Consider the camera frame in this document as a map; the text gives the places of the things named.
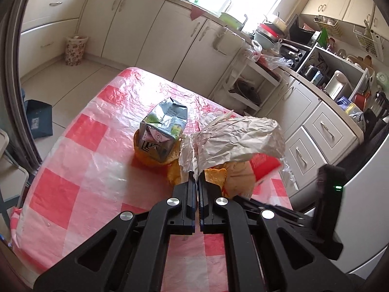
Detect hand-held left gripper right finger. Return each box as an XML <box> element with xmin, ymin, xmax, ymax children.
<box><xmin>197</xmin><ymin>172</ymin><xmax>351</xmax><ymax>292</ymax></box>

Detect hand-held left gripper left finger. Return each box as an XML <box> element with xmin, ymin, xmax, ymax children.
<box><xmin>33</xmin><ymin>171</ymin><xmax>198</xmax><ymax>292</ymax></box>

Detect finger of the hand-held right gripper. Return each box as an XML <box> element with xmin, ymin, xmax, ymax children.
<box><xmin>234</xmin><ymin>196</ymin><xmax>318</xmax><ymax>244</ymax></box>

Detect white paper wrapper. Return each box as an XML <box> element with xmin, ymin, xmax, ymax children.
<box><xmin>179</xmin><ymin>111</ymin><xmax>286</xmax><ymax>177</ymax></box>

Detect drink carton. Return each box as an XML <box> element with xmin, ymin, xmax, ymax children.
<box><xmin>139</xmin><ymin>97</ymin><xmax>188</xmax><ymax>162</ymax></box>

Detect yellow crinkled bag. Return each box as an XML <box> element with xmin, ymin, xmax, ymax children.
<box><xmin>167</xmin><ymin>158</ymin><xmax>259</xmax><ymax>200</ymax></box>

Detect white refrigerator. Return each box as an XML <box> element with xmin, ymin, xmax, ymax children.
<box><xmin>289</xmin><ymin>134</ymin><xmax>389</xmax><ymax>280</ymax></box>

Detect red packet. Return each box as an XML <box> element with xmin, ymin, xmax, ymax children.
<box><xmin>249</xmin><ymin>154</ymin><xmax>282</xmax><ymax>187</ymax></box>

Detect dark wok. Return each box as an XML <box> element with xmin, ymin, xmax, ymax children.
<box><xmin>229</xmin><ymin>79</ymin><xmax>262</xmax><ymax>105</ymax></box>

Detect red white checkered tablecloth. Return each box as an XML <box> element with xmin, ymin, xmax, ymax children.
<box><xmin>9</xmin><ymin>66</ymin><xmax>294</xmax><ymax>292</ymax></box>

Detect red cup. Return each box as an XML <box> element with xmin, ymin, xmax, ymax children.
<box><xmin>354</xmin><ymin>93</ymin><xmax>369</xmax><ymax>110</ymax></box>

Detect white kettle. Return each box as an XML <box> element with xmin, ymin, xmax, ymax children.
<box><xmin>324</xmin><ymin>70</ymin><xmax>350</xmax><ymax>99</ymax></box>

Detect white shelf rack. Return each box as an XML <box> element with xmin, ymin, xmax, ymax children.
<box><xmin>210</xmin><ymin>58</ymin><xmax>282</xmax><ymax>117</ymax></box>

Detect clear plastic bags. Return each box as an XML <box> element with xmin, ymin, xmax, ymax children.
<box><xmin>243</xmin><ymin>39</ymin><xmax>294</xmax><ymax>71</ymax></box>

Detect white countertop shelf unit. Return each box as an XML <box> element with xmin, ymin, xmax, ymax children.
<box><xmin>296</xmin><ymin>43</ymin><xmax>376</xmax><ymax>104</ymax></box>

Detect cream door cabinets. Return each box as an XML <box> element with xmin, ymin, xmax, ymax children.
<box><xmin>76</xmin><ymin>0</ymin><xmax>250</xmax><ymax>98</ymax></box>

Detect stack of bowls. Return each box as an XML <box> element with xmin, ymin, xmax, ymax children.
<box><xmin>254</xmin><ymin>21</ymin><xmax>287</xmax><ymax>49</ymax></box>

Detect dark blue box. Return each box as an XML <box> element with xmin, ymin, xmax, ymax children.
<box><xmin>24</xmin><ymin>99</ymin><xmax>53</xmax><ymax>140</ymax></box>

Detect green basin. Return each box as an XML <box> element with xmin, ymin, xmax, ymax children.
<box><xmin>219</xmin><ymin>12</ymin><xmax>245</xmax><ymax>31</ymax></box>

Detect floral waste bin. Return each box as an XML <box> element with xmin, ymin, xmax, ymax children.
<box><xmin>65</xmin><ymin>36</ymin><xmax>88</xmax><ymax>66</ymax></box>

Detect cream upper cabinets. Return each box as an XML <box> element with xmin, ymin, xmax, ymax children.
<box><xmin>301</xmin><ymin>0</ymin><xmax>389</xmax><ymax>35</ymax></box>

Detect cream corner drawer cabinet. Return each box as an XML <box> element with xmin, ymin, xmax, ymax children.
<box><xmin>20</xmin><ymin>0</ymin><xmax>92</xmax><ymax>77</ymax></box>

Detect white wire basket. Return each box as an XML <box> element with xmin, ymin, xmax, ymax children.
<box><xmin>314</xmin><ymin>15</ymin><xmax>342</xmax><ymax>37</ymax></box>
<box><xmin>353</xmin><ymin>24</ymin><xmax>382</xmax><ymax>59</ymax></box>

